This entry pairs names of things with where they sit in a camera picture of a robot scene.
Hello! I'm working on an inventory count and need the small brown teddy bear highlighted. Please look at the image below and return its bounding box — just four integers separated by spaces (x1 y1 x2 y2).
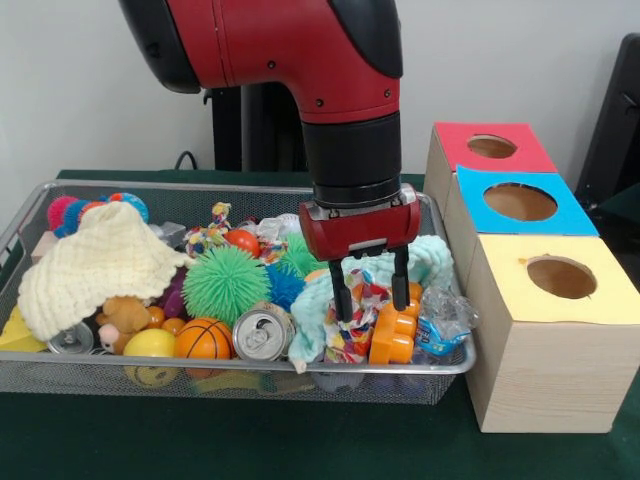
96 296 151 354

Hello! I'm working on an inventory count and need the colourful patterned cloth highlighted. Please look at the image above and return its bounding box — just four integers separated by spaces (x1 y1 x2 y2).
322 270 393 365

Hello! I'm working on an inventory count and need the clear mesh bin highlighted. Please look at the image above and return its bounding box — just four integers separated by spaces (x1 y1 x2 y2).
0 180 477 406

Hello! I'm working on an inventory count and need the green spiky ball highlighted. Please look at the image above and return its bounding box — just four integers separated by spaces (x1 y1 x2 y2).
181 245 272 330

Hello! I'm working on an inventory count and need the wooden three-hole box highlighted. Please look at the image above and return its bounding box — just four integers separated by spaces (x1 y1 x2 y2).
423 122 640 434

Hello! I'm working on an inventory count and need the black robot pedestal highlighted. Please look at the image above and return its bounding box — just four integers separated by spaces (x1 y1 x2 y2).
205 85 313 173

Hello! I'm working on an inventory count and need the small orange basketball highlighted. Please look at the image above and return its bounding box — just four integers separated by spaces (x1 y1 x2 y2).
174 317 239 361

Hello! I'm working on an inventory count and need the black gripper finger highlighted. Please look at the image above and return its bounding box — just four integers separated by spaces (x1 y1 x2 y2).
391 245 412 312
328 258 353 323

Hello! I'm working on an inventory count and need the orange plastic gear toy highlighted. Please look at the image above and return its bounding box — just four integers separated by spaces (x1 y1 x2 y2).
368 280 425 365

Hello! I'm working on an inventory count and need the yellow ball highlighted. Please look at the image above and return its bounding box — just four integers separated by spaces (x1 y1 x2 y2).
122 328 178 360

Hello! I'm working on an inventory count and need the cream waffle cloth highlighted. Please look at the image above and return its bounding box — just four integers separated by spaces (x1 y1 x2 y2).
17 201 191 342

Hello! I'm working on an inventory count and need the silver drink can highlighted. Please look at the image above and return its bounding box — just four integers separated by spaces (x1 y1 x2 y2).
232 303 297 362

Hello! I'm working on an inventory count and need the clear plastic packet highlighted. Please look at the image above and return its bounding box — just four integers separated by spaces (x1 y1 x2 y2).
415 290 479 358

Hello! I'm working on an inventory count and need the mint green waffle cloth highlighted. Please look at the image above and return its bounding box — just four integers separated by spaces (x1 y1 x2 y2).
288 235 453 373

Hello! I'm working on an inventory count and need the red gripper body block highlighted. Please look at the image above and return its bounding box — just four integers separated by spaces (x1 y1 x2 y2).
298 185 422 263

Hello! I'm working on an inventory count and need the black panel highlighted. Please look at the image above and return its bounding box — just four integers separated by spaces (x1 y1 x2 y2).
575 33 640 246

